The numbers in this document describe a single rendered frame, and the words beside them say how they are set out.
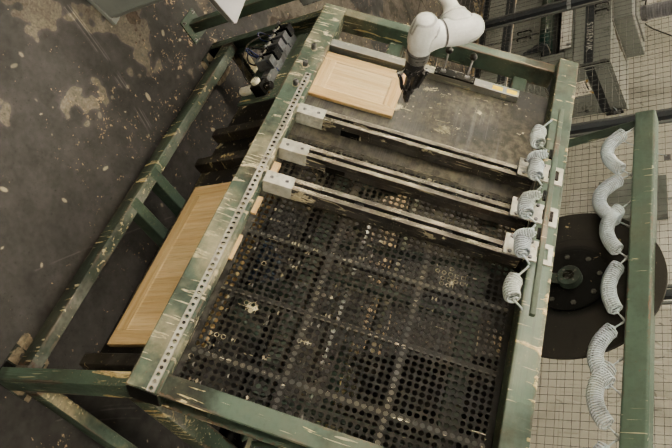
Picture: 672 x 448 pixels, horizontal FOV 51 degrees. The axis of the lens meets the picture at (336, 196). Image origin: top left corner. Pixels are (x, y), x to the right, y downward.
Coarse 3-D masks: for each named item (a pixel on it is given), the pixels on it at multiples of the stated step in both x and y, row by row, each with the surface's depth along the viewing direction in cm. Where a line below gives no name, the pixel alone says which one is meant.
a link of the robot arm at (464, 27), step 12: (444, 0) 258; (456, 0) 258; (444, 12) 255; (456, 12) 253; (468, 12) 254; (456, 24) 251; (468, 24) 252; (480, 24) 254; (456, 36) 252; (468, 36) 254
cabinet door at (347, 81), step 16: (336, 64) 340; (352, 64) 341; (368, 64) 342; (320, 80) 332; (336, 80) 333; (352, 80) 335; (368, 80) 336; (384, 80) 337; (320, 96) 326; (336, 96) 326; (352, 96) 327; (368, 96) 329; (384, 96) 330; (384, 112) 323
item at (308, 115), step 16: (304, 112) 311; (320, 112) 312; (320, 128) 314; (336, 128) 311; (352, 128) 308; (368, 128) 311; (384, 128) 309; (384, 144) 310; (400, 144) 307; (416, 144) 305; (432, 144) 306; (432, 160) 308; (448, 160) 305; (464, 160) 303; (480, 160) 305; (496, 160) 304; (528, 160) 293; (496, 176) 304; (512, 176) 301; (544, 176) 296; (560, 176) 297
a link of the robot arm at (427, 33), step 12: (420, 24) 245; (432, 24) 245; (444, 24) 251; (408, 36) 253; (420, 36) 248; (432, 36) 248; (444, 36) 251; (408, 48) 257; (420, 48) 252; (432, 48) 253
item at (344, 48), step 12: (336, 48) 346; (348, 48) 345; (360, 48) 346; (372, 60) 345; (384, 60) 342; (396, 60) 343; (432, 72) 340; (456, 84) 340; (468, 84) 338; (480, 84) 338; (492, 84) 339; (492, 96) 339; (504, 96) 337; (516, 96) 335
